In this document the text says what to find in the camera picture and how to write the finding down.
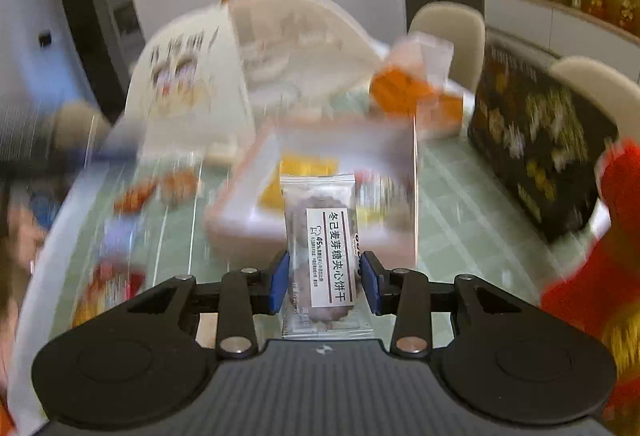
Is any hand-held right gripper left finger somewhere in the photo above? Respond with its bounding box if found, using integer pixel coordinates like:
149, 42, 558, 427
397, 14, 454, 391
127, 250, 291, 360

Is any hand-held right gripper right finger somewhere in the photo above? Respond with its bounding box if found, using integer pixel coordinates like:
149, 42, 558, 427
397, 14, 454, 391
360, 251, 521, 358

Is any clear brown biscuit packet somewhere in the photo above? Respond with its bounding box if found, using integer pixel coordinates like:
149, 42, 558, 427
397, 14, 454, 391
280, 173, 373, 339

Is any pink cardboard box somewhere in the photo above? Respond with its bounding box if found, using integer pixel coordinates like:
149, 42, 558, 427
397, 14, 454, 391
205, 119, 418, 267

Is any yellow snack packet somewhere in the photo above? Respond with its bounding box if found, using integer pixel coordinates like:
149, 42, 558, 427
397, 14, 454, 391
257, 155, 341, 212

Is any green checked table mat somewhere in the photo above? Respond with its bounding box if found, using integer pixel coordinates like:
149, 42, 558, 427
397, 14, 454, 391
10, 81, 631, 367

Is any orange brown snack packet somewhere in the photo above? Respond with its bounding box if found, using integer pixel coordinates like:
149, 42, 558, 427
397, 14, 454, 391
115, 169, 198, 213

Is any orange tissue pack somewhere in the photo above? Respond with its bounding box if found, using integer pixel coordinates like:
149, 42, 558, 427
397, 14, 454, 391
370, 31, 466, 142

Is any black snack bag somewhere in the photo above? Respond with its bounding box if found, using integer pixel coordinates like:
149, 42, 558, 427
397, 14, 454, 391
467, 29, 618, 244

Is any red plush toy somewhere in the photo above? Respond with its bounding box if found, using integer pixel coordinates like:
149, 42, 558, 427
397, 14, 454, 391
540, 141, 640, 422

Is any cream mesh food cover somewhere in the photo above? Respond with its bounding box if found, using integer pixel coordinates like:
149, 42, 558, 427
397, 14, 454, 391
122, 0, 391, 152

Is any beige chair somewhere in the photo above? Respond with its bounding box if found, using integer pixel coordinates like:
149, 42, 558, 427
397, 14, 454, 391
407, 1, 486, 92
50, 99, 111, 152
547, 56, 640, 137

